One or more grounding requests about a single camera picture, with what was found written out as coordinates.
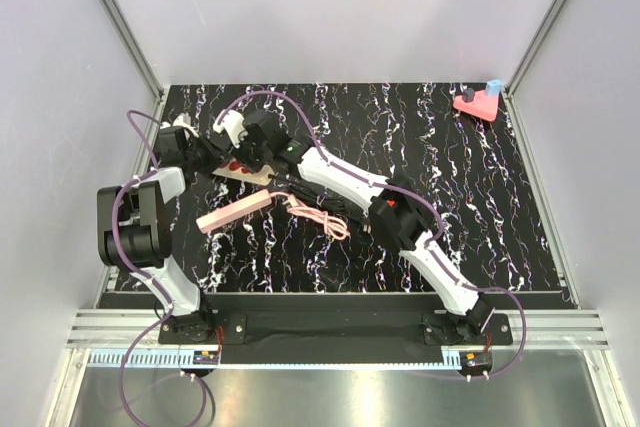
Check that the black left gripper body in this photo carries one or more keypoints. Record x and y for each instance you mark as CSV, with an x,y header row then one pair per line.
x,y
202,155

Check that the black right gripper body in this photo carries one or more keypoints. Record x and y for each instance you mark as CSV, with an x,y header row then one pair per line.
x,y
252,156

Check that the beige power strip red sockets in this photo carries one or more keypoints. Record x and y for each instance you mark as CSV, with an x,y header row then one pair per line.
x,y
236,171

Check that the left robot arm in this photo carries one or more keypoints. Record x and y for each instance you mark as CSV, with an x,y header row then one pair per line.
x,y
134,233

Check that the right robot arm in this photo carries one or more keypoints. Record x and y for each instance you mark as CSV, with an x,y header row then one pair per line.
x,y
397,218

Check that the dark grey plug block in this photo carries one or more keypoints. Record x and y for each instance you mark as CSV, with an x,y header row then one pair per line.
x,y
468,95

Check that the pink triangular socket block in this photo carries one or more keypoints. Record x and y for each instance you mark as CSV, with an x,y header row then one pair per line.
x,y
482,107

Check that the blue plug block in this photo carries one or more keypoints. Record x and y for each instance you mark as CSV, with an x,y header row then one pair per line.
x,y
493,87

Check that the pink power strip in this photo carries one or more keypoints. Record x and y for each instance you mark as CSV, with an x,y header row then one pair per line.
x,y
234,211

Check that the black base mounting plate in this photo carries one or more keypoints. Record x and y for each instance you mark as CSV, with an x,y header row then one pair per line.
x,y
337,331

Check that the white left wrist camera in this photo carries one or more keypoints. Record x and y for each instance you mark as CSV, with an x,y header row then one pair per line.
x,y
183,121

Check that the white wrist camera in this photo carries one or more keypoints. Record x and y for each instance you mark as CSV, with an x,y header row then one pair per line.
x,y
183,121
231,123

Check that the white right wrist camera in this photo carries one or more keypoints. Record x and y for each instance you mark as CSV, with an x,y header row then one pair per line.
x,y
231,123

